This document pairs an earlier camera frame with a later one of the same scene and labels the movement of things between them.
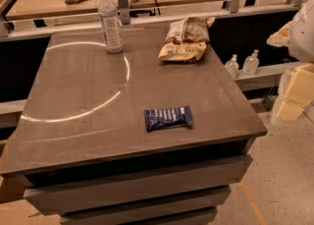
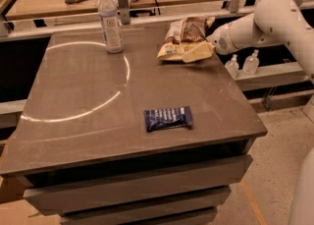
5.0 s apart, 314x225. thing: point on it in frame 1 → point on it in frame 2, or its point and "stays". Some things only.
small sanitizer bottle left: x=233 y=66 stays
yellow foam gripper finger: x=281 y=38 → x=203 y=51
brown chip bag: x=186 y=39 stays
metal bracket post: x=123 y=3 stays
